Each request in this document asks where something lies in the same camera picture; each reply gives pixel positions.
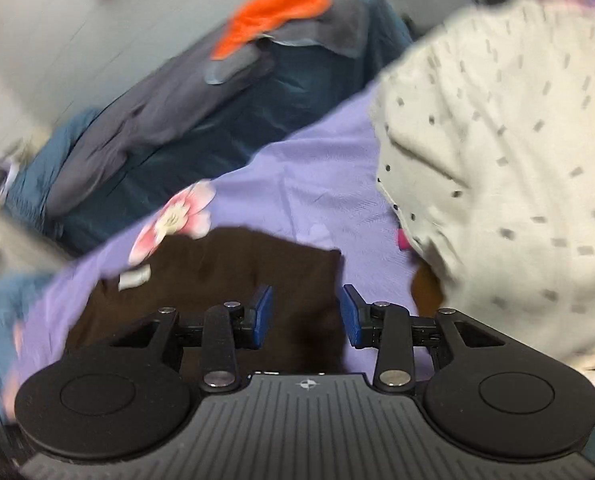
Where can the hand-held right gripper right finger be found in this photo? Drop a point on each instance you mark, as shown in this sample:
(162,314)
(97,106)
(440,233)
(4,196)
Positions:
(351,316)

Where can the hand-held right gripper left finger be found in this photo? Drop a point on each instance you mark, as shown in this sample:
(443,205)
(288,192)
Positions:
(263,316)

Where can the dark brown garment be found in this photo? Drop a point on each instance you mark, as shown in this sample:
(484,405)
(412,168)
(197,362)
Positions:
(227,265)

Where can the mustard brown garment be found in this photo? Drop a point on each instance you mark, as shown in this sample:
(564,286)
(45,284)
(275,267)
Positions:
(427,290)

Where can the magenta garment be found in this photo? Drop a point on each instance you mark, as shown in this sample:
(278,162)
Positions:
(403,241)

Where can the purple floral bed sheet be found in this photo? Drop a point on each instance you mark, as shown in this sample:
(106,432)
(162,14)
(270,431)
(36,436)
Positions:
(317,185)

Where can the white dotted garment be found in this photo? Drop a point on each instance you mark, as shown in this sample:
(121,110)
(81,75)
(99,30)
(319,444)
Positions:
(502,160)

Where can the orange cloth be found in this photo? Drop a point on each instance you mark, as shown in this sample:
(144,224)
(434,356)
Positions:
(277,5)

